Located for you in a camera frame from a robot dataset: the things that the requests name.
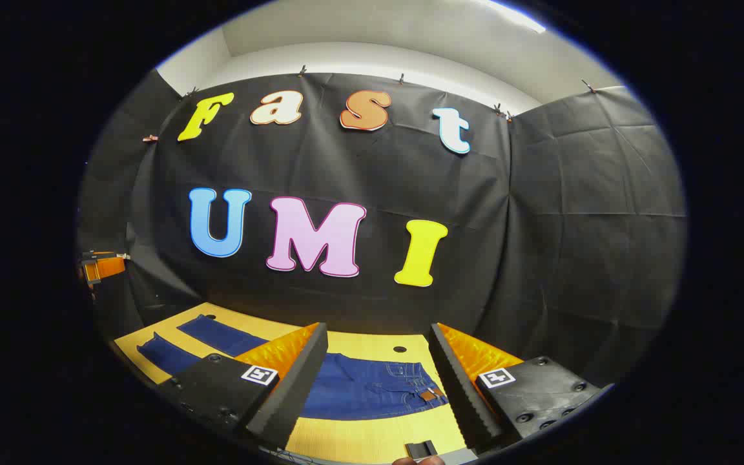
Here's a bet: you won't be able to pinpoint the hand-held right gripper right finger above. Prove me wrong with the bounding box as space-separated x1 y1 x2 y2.
429 322 615 454

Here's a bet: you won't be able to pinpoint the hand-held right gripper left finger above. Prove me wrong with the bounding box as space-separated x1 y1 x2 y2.
156 322 329 451

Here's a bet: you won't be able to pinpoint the blue denim jeans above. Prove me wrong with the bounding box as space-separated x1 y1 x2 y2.
136 315 450 422

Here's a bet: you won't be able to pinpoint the black backdrop cloth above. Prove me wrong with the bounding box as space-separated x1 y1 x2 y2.
78 68 689 388

